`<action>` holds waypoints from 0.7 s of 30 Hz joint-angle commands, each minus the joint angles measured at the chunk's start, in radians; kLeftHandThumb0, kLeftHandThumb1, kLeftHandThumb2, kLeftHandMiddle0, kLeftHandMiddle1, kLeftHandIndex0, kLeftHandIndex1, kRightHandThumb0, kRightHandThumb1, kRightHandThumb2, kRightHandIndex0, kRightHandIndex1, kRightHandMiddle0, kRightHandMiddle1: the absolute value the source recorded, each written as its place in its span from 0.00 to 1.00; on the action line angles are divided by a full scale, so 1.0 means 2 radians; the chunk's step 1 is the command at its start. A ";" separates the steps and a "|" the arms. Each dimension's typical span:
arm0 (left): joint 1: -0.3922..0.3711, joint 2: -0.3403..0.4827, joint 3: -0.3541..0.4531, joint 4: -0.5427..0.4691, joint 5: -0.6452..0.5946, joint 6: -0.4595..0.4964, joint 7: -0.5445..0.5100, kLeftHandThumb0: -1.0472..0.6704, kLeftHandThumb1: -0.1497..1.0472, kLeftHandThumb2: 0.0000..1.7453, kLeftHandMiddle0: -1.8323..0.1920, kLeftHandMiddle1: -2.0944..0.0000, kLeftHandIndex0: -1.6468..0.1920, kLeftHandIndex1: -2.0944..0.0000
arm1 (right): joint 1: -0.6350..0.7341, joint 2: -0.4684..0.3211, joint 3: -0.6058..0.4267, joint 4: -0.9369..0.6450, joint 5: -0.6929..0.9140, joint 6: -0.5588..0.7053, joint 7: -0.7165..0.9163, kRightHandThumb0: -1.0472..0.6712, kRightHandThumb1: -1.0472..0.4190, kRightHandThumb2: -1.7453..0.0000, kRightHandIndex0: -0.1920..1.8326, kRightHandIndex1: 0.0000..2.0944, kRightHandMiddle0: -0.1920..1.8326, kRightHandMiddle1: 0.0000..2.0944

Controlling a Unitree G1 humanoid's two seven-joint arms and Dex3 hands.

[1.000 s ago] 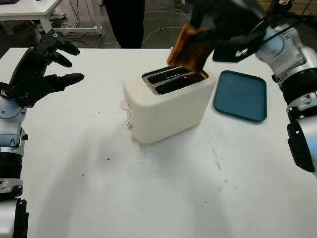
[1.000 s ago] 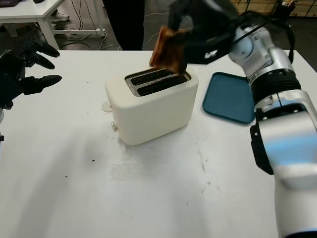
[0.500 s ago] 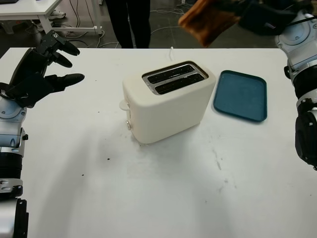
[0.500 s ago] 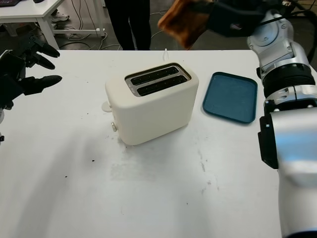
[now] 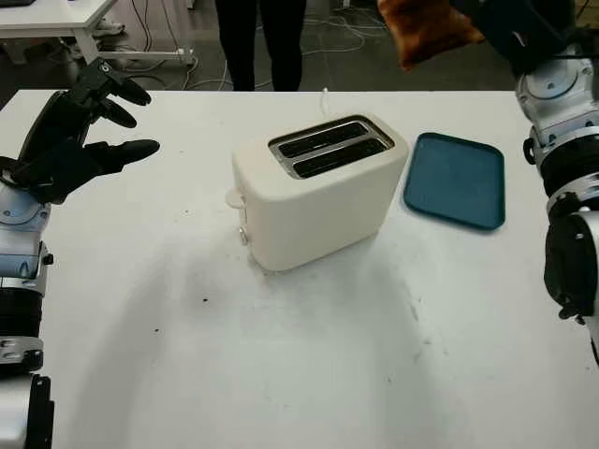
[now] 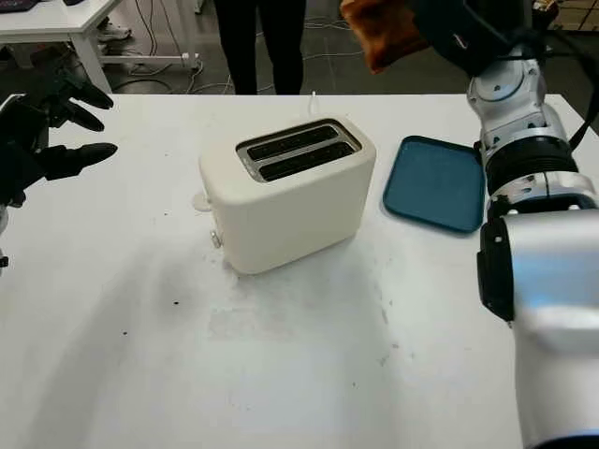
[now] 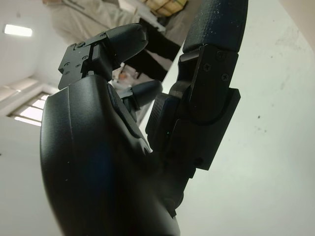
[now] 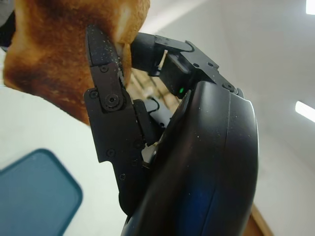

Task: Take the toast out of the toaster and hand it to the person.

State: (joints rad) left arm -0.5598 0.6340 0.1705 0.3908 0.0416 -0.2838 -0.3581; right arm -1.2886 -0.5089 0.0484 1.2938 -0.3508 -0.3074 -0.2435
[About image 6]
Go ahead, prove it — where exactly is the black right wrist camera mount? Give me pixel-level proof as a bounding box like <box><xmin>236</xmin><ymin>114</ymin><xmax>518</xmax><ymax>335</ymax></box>
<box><xmin>418</xmin><ymin>12</ymin><xmax>514</xmax><ymax>79</ymax></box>

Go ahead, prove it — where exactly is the person in black trousers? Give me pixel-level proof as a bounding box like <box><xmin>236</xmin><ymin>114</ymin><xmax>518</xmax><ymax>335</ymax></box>
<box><xmin>213</xmin><ymin>0</ymin><xmax>308</xmax><ymax>96</ymax></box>

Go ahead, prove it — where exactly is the cream two-slot toaster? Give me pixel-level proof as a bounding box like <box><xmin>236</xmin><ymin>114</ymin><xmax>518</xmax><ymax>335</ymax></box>
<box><xmin>189</xmin><ymin>114</ymin><xmax>378</xmax><ymax>276</ymax></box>

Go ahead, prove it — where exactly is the toast slice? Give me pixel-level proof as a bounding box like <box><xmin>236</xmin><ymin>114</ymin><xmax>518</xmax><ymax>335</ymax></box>
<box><xmin>339</xmin><ymin>0</ymin><xmax>430</xmax><ymax>76</ymax></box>

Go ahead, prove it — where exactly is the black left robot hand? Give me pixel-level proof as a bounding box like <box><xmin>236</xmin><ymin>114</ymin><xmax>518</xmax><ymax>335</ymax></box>
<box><xmin>0</xmin><ymin>68</ymin><xmax>118</xmax><ymax>182</ymax></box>

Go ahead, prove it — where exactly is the white office desk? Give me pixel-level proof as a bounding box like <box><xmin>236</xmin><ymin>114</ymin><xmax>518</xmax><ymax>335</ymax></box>
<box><xmin>0</xmin><ymin>0</ymin><xmax>202</xmax><ymax>94</ymax></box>

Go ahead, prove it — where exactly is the wooden shipping crate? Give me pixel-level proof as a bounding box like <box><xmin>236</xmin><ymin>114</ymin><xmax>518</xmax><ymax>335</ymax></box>
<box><xmin>554</xmin><ymin>0</ymin><xmax>599</xmax><ymax>30</ymax></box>

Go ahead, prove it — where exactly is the black waste bin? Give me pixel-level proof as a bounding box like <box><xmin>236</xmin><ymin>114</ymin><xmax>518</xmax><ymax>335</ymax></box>
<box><xmin>531</xmin><ymin>0</ymin><xmax>562</xmax><ymax>46</ymax></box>

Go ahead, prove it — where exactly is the blue plastic tray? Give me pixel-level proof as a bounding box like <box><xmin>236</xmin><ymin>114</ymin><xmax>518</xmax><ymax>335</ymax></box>
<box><xmin>382</xmin><ymin>135</ymin><xmax>487</xmax><ymax>235</ymax></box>

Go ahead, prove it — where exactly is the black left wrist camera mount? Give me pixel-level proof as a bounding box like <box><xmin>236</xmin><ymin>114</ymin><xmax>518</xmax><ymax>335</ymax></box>
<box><xmin>0</xmin><ymin>148</ymin><xmax>48</xmax><ymax>210</ymax></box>

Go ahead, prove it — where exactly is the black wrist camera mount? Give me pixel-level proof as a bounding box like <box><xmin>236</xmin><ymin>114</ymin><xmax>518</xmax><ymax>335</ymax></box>
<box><xmin>0</xmin><ymin>148</ymin><xmax>48</xmax><ymax>210</ymax></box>
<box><xmin>418</xmin><ymin>12</ymin><xmax>514</xmax><ymax>79</ymax></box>

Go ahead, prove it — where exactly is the white floor cable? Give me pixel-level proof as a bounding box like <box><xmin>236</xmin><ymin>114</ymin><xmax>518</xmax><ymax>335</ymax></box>
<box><xmin>114</xmin><ymin>18</ymin><xmax>366</xmax><ymax>96</ymax></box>

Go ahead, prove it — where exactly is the white sneaker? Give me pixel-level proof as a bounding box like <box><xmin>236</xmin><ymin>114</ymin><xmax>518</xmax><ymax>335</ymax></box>
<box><xmin>96</xmin><ymin>18</ymin><xmax>133</xmax><ymax>43</ymax></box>

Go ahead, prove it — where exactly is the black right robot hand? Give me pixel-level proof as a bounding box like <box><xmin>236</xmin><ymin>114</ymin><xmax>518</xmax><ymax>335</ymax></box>
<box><xmin>405</xmin><ymin>0</ymin><xmax>533</xmax><ymax>35</ymax></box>

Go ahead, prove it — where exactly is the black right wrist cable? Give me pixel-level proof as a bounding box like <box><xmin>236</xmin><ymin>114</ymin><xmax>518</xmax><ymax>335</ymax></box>
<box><xmin>462</xmin><ymin>0</ymin><xmax>599</xmax><ymax>151</ymax></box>

